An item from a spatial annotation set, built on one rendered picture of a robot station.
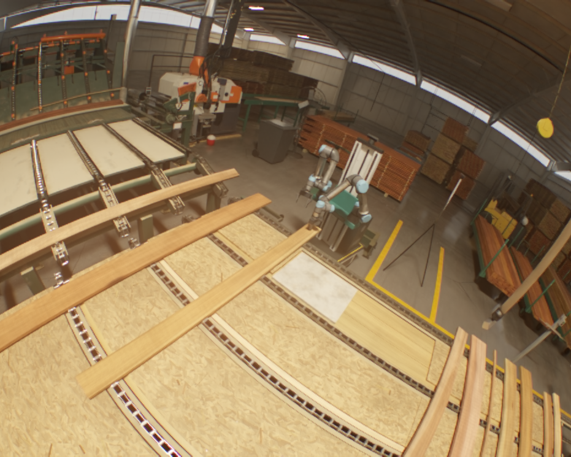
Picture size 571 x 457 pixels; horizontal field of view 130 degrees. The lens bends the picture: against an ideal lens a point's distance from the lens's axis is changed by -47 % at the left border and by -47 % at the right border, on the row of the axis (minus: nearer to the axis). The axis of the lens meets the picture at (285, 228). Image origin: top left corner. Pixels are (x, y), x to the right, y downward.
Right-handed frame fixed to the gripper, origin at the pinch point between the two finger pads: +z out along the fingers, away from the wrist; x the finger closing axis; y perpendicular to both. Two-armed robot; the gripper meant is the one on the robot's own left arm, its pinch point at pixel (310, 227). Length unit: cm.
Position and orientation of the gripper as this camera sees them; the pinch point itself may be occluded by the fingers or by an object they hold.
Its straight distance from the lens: 253.9
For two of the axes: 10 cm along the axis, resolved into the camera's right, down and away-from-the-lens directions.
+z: -2.7, 7.8, 5.7
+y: -7.8, -5.2, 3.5
